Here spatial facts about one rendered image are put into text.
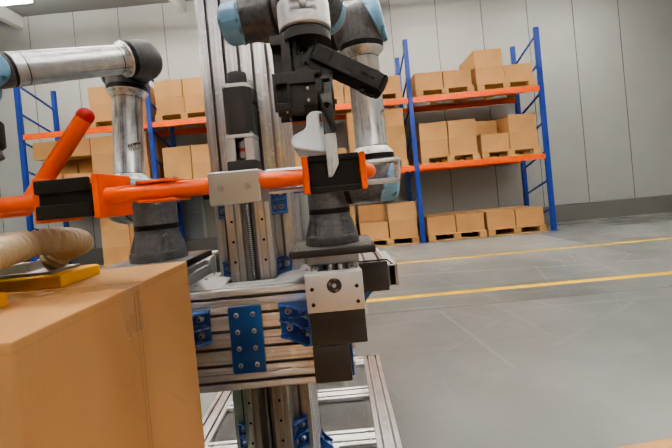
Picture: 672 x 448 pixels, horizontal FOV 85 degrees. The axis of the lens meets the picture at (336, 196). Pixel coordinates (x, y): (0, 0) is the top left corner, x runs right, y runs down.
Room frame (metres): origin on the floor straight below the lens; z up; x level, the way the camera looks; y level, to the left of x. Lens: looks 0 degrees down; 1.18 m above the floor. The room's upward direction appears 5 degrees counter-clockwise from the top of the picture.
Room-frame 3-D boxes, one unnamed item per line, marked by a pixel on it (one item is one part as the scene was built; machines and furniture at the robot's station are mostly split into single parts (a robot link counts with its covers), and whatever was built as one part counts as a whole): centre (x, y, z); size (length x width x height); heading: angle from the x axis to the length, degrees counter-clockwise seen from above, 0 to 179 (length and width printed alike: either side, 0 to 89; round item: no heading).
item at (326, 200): (1.04, 0.02, 1.20); 0.13 x 0.12 x 0.14; 75
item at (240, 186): (0.52, 0.13, 1.20); 0.07 x 0.07 x 0.04; 1
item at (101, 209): (0.52, 0.35, 1.20); 0.10 x 0.08 x 0.06; 1
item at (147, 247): (1.05, 0.52, 1.09); 0.15 x 0.15 x 0.10
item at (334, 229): (1.04, 0.02, 1.09); 0.15 x 0.15 x 0.10
